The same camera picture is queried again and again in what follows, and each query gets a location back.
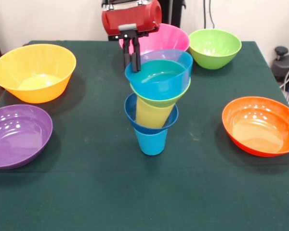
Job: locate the dark green tablecloth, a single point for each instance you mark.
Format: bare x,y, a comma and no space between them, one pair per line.
144,192

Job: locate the light blue plastic cup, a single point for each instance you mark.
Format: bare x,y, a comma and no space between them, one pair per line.
151,144

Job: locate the black round base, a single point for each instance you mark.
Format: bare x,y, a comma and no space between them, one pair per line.
287,65

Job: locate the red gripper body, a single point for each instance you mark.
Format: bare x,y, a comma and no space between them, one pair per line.
132,20

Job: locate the large pink plastic bowl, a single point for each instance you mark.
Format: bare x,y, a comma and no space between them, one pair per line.
168,38

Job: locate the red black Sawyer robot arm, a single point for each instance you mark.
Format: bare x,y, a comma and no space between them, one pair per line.
125,3

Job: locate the black knob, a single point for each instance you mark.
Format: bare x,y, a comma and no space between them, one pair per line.
281,51

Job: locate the translucent yellow plastic cup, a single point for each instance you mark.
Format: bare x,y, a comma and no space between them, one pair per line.
151,115

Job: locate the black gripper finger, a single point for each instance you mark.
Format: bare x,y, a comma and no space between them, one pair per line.
126,54
136,55

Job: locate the small dark blue bowl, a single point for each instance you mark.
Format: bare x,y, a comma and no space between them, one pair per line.
130,113

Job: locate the shallow purple plastic bowl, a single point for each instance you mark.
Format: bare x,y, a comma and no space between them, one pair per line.
17,137

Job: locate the shallow orange plastic bowl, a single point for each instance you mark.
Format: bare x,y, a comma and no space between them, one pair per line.
260,127

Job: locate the large yellow plastic bowl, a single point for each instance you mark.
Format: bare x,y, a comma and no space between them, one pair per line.
33,65

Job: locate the small green plastic bowl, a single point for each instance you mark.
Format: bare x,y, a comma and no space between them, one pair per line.
159,102

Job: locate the large green plastic bowl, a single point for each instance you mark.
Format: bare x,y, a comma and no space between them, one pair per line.
214,45

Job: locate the translucent light blue bowl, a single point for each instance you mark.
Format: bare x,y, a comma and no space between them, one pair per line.
159,84

